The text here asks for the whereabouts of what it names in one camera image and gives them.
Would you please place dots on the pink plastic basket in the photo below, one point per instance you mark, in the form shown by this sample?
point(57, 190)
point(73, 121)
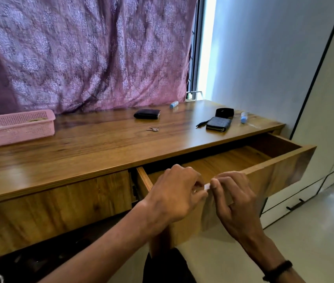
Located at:
point(17, 132)

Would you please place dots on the dark grey textured pouch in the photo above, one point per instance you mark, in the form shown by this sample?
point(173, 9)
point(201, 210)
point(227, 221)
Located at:
point(218, 124)

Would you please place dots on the black pen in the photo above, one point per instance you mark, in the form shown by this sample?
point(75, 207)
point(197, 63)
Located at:
point(203, 124)

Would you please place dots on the wooden desk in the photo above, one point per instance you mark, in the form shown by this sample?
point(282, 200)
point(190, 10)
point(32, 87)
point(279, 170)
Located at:
point(96, 138)

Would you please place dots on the small white paper piece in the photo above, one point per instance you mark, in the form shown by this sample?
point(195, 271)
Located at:
point(207, 187)

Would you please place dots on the person's left hand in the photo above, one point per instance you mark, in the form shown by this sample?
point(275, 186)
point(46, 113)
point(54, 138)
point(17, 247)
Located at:
point(175, 197)

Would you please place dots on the wooden drawer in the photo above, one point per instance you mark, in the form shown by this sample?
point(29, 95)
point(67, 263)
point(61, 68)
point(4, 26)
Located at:
point(52, 209)
point(287, 167)

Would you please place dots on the purple patterned curtain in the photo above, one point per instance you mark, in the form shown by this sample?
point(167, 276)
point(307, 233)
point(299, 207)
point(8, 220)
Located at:
point(81, 55)

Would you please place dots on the clear plastic bottle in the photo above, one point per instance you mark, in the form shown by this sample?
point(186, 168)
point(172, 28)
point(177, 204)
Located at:
point(173, 104)

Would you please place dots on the black band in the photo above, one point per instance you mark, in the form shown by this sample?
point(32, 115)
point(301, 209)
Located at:
point(225, 112)

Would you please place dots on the silver key bunch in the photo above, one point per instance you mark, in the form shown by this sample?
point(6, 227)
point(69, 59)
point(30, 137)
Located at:
point(153, 129)

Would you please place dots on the person's leg in black trousers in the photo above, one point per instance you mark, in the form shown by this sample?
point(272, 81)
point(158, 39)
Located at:
point(167, 268)

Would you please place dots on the person's right hand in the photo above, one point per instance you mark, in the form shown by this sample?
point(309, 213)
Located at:
point(240, 209)

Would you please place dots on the metal window latch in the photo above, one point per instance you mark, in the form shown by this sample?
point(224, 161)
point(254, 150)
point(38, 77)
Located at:
point(195, 92)

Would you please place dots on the person's left forearm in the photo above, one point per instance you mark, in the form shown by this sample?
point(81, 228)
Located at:
point(105, 253)

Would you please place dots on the black wallet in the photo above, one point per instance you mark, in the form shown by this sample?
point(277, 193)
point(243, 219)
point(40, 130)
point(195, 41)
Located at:
point(147, 114)

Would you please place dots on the black wristband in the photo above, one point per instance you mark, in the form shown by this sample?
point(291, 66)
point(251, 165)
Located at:
point(277, 271)

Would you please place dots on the white tube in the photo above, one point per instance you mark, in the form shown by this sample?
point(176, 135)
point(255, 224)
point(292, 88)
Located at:
point(243, 117)

